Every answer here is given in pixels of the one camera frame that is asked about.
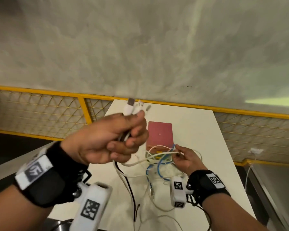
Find black left wristband with markers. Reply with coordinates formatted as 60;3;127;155
14;141;92;209

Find white table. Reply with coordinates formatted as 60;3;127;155
48;99;257;231

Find person's right hand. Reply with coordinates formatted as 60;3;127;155
172;144;207;177

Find black right wristband with markers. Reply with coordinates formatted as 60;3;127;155
187;170;232;207

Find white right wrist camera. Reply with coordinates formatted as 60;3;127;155
170;176;192;209

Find yellow mesh railing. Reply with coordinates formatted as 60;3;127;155
0;85;289;166

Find black cable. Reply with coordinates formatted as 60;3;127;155
114;132;140;223

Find black right camera cord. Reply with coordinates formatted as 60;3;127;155
187;201;212;231

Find pink box with green drawer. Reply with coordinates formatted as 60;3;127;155
145;121;174;161

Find person's left hand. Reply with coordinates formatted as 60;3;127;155
60;110;150;166

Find blue cable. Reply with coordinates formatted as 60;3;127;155
145;144;178;190

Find bunch of white cables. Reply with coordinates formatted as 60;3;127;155
113;98;203;231

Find person's right forearm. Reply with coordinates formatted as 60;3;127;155
202;196;270;231

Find white socket cord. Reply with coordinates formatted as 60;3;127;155
244;152;256;190

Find black wristband with markers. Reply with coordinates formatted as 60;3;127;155
14;141;92;209
187;170;232;207

